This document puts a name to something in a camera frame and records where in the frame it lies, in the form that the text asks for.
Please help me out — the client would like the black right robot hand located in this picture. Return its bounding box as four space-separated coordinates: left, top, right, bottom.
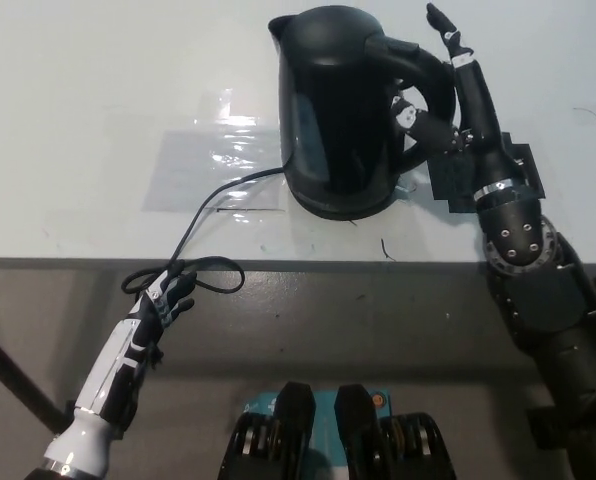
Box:
388 2 524 202

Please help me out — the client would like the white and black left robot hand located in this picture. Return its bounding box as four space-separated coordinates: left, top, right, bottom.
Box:
71 259 198 432

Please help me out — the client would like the black electric kettle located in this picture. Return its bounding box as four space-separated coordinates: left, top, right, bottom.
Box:
267 7 458 211

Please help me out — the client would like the round black kettle base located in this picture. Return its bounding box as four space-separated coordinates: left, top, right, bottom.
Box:
291 189 397 222

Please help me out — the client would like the black tape patch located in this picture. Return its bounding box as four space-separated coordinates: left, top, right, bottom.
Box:
426 130 548 215

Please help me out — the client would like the black table leg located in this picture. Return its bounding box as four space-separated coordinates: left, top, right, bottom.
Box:
0 319 65 434

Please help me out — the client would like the clear plastic sheet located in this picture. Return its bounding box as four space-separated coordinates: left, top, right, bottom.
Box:
142 128 287 212

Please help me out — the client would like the black table foot bracket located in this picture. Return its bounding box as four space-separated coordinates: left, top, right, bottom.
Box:
61 398 82 432

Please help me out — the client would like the black power cord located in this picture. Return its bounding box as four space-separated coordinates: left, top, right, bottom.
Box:
120 167 286 297

